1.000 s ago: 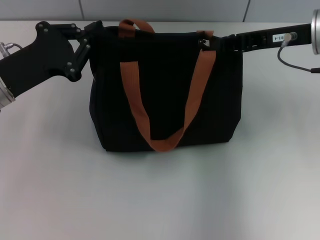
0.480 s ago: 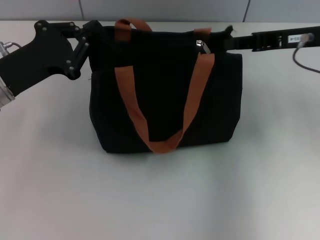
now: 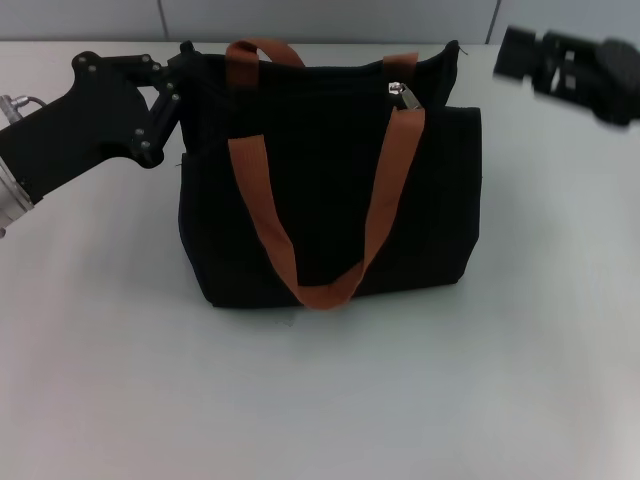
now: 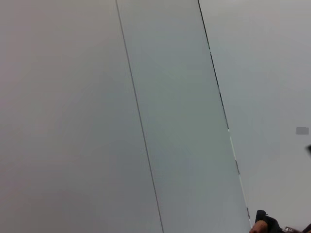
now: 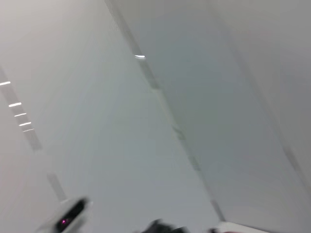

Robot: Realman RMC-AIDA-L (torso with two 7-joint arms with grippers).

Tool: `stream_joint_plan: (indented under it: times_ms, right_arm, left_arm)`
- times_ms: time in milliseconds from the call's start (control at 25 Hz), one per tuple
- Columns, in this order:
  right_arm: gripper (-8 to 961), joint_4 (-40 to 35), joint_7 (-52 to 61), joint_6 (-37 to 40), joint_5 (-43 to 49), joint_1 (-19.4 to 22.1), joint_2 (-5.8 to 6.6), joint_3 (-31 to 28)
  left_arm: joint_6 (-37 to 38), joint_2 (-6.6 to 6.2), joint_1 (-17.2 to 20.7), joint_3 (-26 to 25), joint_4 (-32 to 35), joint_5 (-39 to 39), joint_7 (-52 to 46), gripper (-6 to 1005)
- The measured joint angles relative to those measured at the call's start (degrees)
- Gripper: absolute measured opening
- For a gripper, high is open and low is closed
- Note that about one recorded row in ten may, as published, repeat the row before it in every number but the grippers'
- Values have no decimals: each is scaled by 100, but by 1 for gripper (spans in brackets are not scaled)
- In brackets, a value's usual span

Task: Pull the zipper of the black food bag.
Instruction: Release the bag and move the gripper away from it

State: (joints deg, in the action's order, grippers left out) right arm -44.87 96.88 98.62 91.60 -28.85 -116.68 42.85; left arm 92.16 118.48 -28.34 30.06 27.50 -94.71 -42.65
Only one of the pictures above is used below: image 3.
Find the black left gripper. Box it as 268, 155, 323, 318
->
0, 50, 194, 199

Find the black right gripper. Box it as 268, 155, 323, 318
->
492, 25, 640, 129

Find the silver zipper pull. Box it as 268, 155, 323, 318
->
388, 82, 424, 111

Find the black bag with orange handles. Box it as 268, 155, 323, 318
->
175, 38, 484, 312

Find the left gripper power cable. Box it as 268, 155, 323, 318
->
0, 94, 49, 124

